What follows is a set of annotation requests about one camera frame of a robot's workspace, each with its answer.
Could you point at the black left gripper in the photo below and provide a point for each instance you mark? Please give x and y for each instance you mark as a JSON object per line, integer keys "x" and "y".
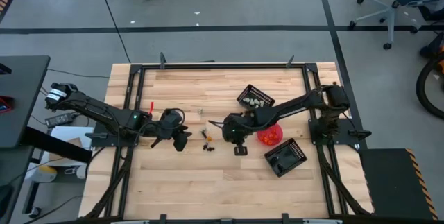
{"x": 171, "y": 123}

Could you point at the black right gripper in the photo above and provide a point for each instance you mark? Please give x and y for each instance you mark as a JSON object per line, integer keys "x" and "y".
{"x": 237, "y": 128}

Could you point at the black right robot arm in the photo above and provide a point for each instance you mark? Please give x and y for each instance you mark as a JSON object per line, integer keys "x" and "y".
{"x": 291, "y": 106}

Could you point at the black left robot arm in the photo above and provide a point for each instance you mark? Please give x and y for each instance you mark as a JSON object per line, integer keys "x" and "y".
{"x": 100, "y": 111}

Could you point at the pink plastic bowl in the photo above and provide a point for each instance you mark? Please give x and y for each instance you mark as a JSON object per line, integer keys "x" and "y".
{"x": 281, "y": 134}

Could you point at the black plastic mesh basket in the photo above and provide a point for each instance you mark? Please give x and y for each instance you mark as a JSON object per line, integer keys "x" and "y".
{"x": 258, "y": 92}
{"x": 291, "y": 154}

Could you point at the brown cardboard piece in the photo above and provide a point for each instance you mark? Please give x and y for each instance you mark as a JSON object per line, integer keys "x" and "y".
{"x": 74, "y": 143}

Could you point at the white box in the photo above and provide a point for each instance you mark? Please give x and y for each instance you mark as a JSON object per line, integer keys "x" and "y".
{"x": 73, "y": 135}

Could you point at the black power adapter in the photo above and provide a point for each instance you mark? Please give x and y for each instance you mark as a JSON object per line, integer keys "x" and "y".
{"x": 60, "y": 120}

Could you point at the black metal bar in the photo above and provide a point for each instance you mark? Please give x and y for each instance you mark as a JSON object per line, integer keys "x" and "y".
{"x": 55, "y": 144}

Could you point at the yellow and white bottle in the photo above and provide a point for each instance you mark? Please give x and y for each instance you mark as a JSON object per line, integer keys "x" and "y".
{"x": 43, "y": 173}

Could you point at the black hazard-striped platform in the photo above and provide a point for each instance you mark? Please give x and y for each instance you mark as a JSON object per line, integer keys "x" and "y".
{"x": 388, "y": 182}

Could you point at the black desk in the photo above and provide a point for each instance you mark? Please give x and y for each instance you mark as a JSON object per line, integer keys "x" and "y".
{"x": 24, "y": 95}

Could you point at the red object on desk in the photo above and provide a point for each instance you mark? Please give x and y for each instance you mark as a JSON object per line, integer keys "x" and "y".
{"x": 5, "y": 104}

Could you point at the black rubber hoop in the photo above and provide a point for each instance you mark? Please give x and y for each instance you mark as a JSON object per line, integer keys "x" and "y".
{"x": 419, "y": 88}

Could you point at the black and orange machine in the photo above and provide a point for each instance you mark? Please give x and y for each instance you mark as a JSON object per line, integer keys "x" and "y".
{"x": 435, "y": 49}

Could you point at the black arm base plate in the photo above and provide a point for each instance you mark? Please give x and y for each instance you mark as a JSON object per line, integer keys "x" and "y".
{"x": 100, "y": 142}
{"x": 345, "y": 137}

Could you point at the black aluminium table frame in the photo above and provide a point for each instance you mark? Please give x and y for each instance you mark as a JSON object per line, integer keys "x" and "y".
{"x": 222, "y": 66}

